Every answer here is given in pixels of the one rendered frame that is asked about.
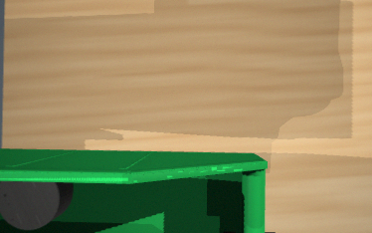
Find green bin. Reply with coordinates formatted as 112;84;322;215
0;148;268;233

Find grey metal disc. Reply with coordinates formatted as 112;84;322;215
0;181;74;230

